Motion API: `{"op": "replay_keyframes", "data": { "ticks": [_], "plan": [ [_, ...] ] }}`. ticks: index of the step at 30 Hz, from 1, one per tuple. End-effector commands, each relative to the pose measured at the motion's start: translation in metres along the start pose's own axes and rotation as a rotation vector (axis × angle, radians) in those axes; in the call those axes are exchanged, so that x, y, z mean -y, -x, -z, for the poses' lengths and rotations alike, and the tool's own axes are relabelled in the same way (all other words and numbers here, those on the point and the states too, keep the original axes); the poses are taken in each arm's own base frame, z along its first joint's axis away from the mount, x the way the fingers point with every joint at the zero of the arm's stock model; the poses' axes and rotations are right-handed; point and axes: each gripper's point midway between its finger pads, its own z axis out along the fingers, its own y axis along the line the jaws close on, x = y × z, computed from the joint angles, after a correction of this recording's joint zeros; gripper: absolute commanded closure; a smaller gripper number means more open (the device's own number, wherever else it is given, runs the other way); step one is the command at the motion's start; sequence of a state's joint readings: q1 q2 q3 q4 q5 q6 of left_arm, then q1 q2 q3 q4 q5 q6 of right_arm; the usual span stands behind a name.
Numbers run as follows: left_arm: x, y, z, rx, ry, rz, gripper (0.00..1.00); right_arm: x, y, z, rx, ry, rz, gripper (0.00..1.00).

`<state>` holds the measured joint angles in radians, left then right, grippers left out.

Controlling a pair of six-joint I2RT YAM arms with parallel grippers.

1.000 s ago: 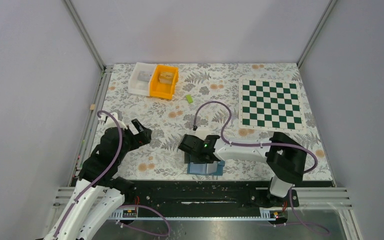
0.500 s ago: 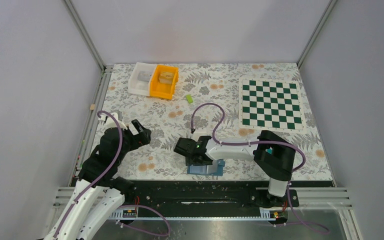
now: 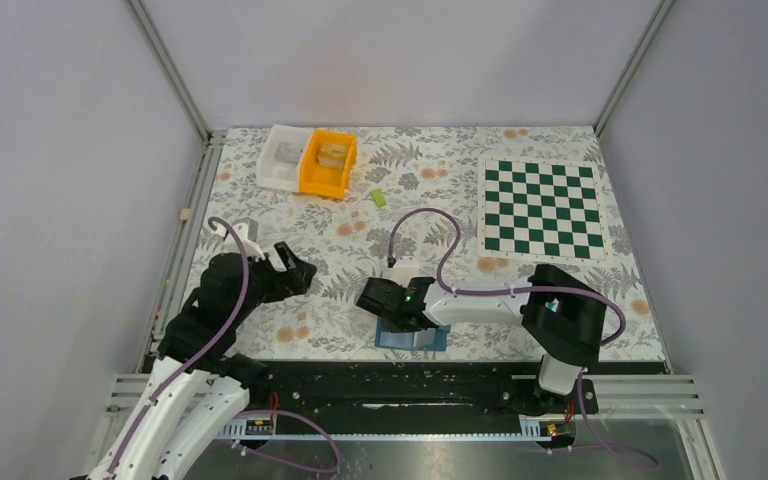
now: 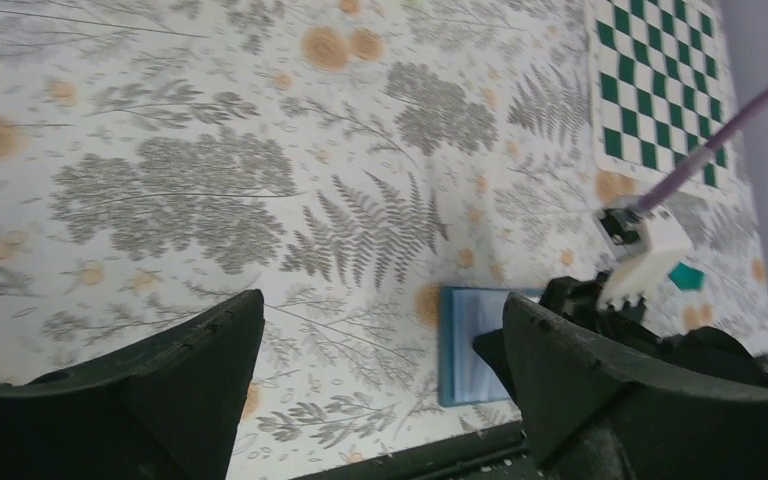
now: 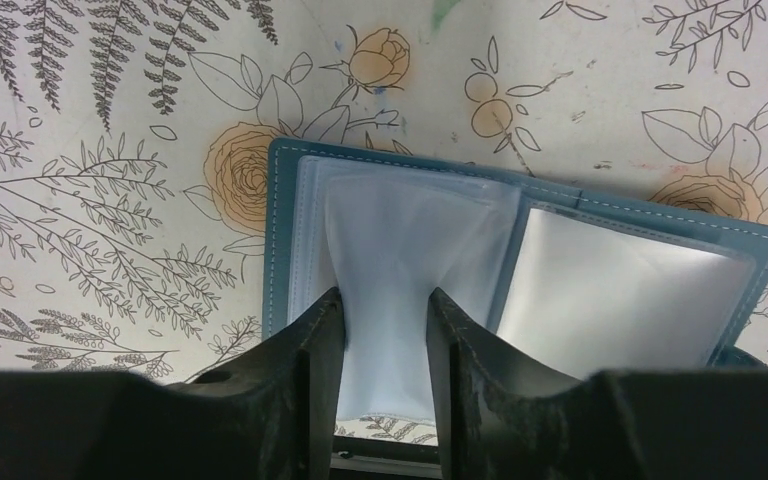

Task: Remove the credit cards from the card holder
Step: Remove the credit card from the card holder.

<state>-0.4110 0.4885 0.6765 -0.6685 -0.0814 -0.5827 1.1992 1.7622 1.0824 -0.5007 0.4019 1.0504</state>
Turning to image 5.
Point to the floral table mat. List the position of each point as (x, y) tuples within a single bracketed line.
[(134, 135)]

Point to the blue card holder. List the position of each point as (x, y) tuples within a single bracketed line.
[(580, 281)]

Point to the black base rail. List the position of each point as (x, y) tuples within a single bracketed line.
[(359, 459)]

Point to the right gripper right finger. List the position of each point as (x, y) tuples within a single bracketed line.
[(500, 414)]

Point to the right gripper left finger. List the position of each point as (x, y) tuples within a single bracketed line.
[(268, 414)]

